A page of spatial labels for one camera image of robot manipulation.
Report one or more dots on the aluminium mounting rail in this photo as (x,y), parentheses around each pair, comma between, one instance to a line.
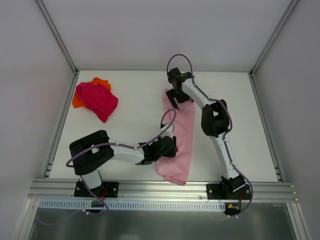
(136,190)

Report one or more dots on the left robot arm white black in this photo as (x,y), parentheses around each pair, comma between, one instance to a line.
(89,153)

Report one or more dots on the magenta folded t shirt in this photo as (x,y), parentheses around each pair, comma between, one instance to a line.
(97,98)

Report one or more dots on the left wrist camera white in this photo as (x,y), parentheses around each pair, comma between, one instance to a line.
(168,132)

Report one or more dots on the white slotted cable duct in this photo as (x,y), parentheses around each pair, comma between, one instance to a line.
(131,205)

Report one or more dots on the aluminium frame post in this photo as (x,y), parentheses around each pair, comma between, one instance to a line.
(56,35)
(277,30)

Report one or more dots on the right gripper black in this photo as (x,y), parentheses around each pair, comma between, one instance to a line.
(176,97)

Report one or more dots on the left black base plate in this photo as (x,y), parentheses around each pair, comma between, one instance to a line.
(108,189)

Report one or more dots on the left aluminium frame post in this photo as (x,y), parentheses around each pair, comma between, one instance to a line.
(56,35)

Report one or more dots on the light pink t shirt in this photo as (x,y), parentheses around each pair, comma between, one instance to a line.
(176,169)

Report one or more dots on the orange folded t shirt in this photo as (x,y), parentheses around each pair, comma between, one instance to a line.
(77,103)

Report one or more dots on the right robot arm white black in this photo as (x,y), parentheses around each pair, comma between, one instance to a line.
(216,123)

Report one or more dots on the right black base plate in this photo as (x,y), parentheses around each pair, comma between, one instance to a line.
(215,191)

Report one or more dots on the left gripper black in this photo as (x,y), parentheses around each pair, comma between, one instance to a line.
(171,146)

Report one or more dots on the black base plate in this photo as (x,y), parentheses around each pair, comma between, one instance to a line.
(215,191)
(108,189)

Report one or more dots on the right aluminium frame post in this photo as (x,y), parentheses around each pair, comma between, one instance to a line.
(277,30)

